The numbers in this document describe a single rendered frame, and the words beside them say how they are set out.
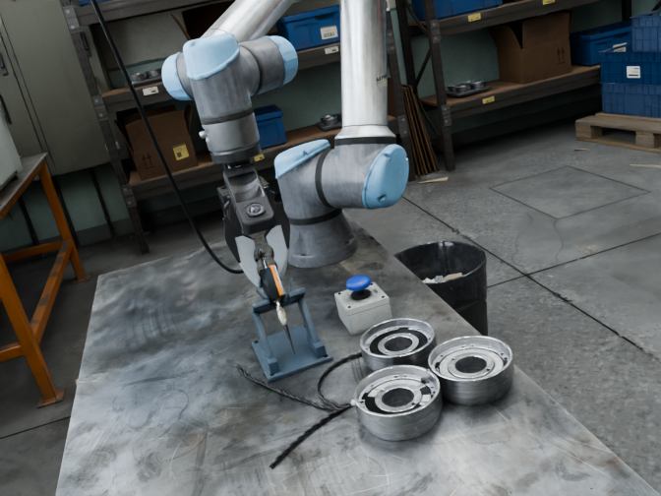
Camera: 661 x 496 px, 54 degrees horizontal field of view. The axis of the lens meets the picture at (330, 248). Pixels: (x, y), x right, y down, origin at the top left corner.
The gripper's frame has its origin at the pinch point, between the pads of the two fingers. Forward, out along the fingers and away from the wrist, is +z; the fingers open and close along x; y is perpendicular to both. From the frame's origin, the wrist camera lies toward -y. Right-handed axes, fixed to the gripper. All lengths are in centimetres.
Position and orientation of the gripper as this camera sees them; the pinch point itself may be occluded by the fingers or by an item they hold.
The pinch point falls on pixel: (269, 278)
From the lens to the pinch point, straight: 98.6
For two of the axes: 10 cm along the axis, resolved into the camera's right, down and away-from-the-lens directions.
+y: -3.1, -2.9, 9.1
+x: -9.3, 2.8, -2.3
